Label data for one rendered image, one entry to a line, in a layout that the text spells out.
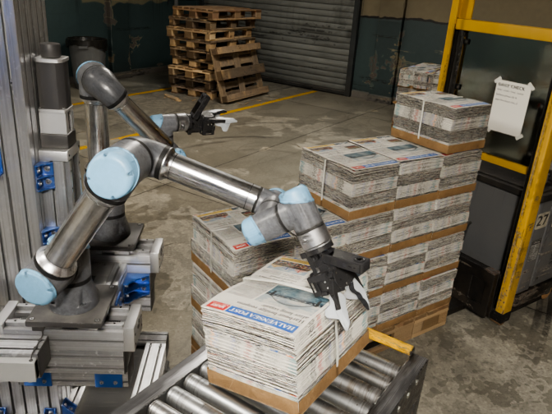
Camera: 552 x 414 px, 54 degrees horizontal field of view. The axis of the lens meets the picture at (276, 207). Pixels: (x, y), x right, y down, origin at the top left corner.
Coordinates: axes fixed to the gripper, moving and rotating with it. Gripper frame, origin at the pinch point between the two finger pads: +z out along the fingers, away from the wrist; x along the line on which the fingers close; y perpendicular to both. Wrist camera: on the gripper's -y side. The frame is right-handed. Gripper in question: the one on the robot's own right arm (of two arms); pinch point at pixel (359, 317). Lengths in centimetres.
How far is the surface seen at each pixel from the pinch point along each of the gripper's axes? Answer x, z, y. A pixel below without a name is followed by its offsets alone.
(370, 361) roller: -17.7, 20.0, 16.7
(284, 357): 18.3, -1.0, 10.7
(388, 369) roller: -17.8, 23.2, 12.1
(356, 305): -11.2, 0.5, 7.9
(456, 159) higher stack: -157, -11, 25
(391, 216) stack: -120, -1, 49
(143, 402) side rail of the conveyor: 35, -3, 46
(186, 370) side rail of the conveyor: 19, -3, 47
